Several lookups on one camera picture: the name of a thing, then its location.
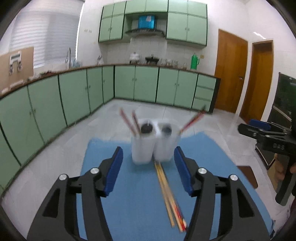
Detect red patterned chopstick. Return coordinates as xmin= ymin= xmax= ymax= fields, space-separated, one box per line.
xmin=171 ymin=200 xmax=187 ymax=232

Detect green lower kitchen cabinets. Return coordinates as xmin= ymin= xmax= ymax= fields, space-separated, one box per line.
xmin=1 ymin=65 xmax=220 ymax=190

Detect person's right hand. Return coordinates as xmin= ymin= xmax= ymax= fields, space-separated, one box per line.
xmin=274 ymin=154 xmax=286 ymax=182

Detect black oven appliance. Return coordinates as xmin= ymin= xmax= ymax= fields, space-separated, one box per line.
xmin=255 ymin=73 xmax=295 ymax=170

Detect brown wooden door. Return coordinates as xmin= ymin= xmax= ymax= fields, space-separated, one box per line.
xmin=215 ymin=29 xmax=248 ymax=113
xmin=240 ymin=40 xmax=273 ymax=123

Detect dark red chopstick right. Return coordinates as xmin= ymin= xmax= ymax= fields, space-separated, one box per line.
xmin=179 ymin=106 xmax=206 ymax=135

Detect green thermos bottle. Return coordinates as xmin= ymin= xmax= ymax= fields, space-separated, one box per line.
xmin=190 ymin=53 xmax=200 ymax=70

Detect grey spoon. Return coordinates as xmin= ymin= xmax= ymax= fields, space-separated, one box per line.
xmin=161 ymin=125 xmax=172 ymax=136

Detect light bamboo chopstick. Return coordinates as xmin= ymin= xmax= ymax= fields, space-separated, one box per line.
xmin=154 ymin=162 xmax=175 ymax=227

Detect white utensil holder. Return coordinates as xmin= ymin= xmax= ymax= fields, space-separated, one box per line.
xmin=132 ymin=118 xmax=181 ymax=165

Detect red chopstick in holder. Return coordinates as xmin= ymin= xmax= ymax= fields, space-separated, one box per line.
xmin=119 ymin=108 xmax=137 ymax=137

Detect brown chopstick in holder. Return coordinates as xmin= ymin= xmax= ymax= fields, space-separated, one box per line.
xmin=132 ymin=110 xmax=141 ymax=135

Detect black wok pan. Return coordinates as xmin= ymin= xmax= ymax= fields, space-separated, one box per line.
xmin=145 ymin=55 xmax=159 ymax=65

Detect white cooking pot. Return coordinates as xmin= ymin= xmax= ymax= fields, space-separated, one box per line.
xmin=129 ymin=52 xmax=140 ymax=64

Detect brown cardboard board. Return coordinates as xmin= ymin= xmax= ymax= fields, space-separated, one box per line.
xmin=1 ymin=47 xmax=34 ymax=93

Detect steel sink faucet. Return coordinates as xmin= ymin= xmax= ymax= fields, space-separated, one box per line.
xmin=65 ymin=47 xmax=72 ymax=69

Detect window blind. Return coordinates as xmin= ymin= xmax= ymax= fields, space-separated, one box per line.
xmin=9 ymin=11 xmax=79 ymax=67

